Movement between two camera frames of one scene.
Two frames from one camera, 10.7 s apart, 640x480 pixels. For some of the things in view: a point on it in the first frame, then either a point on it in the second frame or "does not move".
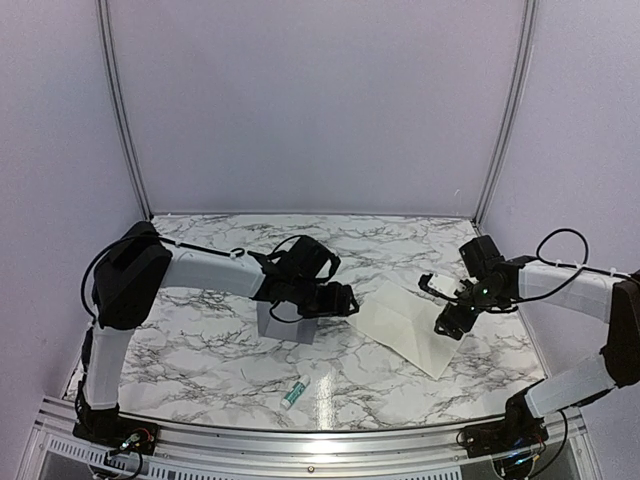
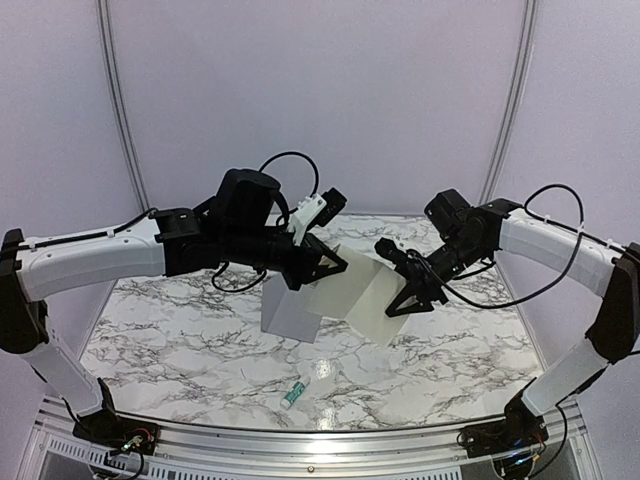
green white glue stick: [295, 391] does not move
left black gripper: [337, 304] to [311, 255]
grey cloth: [301, 331] does not move
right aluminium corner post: [521, 77] does not move
